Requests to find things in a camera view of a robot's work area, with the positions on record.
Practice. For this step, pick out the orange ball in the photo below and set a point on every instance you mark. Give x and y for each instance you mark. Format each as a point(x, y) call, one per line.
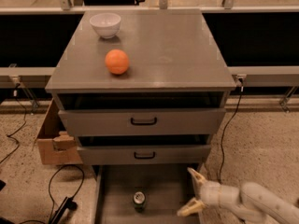
point(117, 61)

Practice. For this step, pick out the grey drawer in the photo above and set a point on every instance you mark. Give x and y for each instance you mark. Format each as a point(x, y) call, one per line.
point(128, 122)
point(167, 188)
point(120, 155)

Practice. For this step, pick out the middle grey drawer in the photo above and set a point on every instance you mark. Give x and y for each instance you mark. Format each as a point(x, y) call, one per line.
point(120, 155)

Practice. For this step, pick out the top grey drawer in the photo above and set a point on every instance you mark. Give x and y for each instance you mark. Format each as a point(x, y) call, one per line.
point(128, 122)

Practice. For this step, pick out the black device left floor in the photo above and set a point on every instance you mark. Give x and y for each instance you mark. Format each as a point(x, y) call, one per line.
point(67, 204)

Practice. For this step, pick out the cardboard box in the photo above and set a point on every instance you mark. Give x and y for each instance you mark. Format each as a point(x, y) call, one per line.
point(55, 145)

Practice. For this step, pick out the grey drawer cabinet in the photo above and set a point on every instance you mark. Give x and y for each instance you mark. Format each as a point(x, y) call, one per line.
point(174, 63)

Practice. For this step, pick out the white ceramic bowl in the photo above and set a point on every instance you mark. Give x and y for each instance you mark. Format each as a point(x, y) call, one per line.
point(106, 25)

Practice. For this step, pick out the green soda can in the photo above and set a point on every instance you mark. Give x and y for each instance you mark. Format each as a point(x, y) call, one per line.
point(139, 201)

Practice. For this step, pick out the bottom grey drawer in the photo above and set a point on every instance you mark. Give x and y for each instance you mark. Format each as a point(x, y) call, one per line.
point(167, 188)

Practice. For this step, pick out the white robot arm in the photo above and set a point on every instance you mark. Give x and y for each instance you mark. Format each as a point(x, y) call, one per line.
point(251, 202)

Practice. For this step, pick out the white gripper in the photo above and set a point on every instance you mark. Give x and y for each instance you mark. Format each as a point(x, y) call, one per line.
point(210, 194)

